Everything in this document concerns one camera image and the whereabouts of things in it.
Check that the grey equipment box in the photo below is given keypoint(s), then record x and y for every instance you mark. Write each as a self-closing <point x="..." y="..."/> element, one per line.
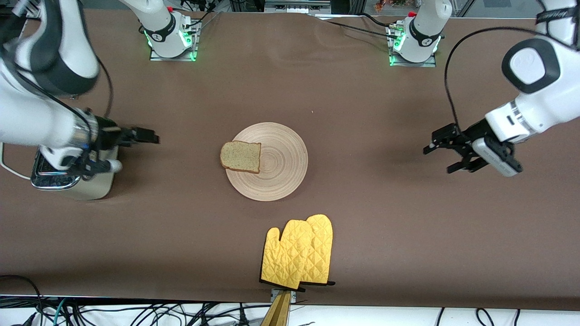
<point x="297" y="5"/>

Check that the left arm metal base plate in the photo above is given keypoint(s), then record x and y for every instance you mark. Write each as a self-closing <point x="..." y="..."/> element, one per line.
<point x="395" y="61"/>

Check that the slice of bread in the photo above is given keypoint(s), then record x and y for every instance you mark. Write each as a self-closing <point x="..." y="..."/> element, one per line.
<point x="241" y="156"/>

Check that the cream and chrome two-slot toaster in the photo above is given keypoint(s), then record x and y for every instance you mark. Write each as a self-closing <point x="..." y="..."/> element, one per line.
<point x="97" y="188"/>

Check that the round wooden plate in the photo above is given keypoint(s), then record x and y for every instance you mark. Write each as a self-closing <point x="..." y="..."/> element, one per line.
<point x="281" y="172"/>

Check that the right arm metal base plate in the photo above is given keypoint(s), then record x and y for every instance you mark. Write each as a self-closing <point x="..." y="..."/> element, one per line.
<point x="195" y="43"/>

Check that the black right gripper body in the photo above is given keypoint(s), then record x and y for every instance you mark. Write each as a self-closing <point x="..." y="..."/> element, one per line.
<point x="108" y="136"/>

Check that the wooden beam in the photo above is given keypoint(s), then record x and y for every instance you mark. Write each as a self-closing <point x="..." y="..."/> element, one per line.
<point x="277" y="314"/>

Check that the yellow quilted oven mitt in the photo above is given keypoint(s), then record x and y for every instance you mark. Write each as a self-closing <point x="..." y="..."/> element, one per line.
<point x="287" y="258"/>
<point x="322" y="244"/>

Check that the small metal bracket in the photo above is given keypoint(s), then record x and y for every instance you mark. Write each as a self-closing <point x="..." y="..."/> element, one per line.
<point x="293" y="296"/>

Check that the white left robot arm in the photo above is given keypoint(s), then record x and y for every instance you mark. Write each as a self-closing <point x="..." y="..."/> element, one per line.
<point x="543" y="99"/>

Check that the colourful background object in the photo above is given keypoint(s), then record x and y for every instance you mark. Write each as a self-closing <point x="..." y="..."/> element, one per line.
<point x="389" y="4"/>

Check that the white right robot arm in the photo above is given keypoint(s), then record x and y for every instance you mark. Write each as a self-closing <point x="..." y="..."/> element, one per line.
<point x="31" y="113"/>

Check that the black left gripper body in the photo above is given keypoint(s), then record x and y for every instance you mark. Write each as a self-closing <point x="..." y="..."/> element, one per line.
<point x="471" y="134"/>

